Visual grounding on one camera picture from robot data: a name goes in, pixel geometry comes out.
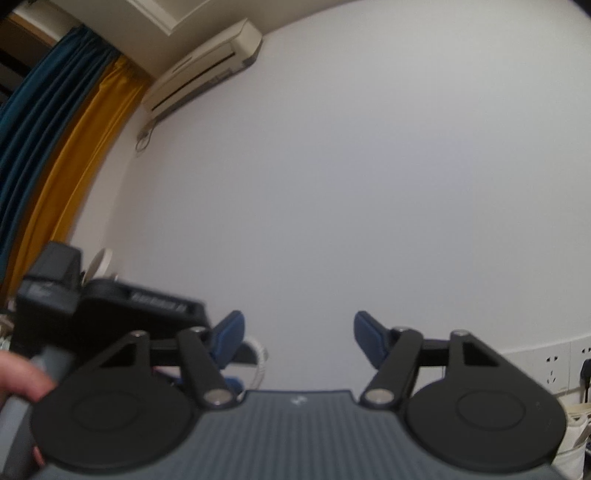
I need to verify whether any air conditioner cord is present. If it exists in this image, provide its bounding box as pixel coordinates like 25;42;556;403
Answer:
135;117;157;154

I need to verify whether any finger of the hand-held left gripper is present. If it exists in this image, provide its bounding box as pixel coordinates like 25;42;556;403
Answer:
217;345;258;394

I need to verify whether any white air conditioner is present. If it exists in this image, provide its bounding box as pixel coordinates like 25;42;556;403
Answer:
141;18;264;124

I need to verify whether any white oval object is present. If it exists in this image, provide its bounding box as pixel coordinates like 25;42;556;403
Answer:
84;248;115;282

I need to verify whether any yellow curtain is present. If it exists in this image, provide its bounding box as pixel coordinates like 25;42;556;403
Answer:
0;55;153;303

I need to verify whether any person's left hand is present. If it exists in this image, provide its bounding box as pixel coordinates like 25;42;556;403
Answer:
0;351;59;403

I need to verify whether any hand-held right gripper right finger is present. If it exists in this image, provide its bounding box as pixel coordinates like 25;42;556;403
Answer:
353;311;505;409

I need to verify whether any white power socket plate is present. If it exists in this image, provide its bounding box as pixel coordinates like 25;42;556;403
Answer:
501;339;573;395
569;333;591;393

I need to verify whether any blue curtain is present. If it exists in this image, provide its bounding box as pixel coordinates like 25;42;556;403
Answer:
0;25;122;282

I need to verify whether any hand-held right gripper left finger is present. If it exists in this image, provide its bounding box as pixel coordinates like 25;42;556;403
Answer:
98;310;245;409

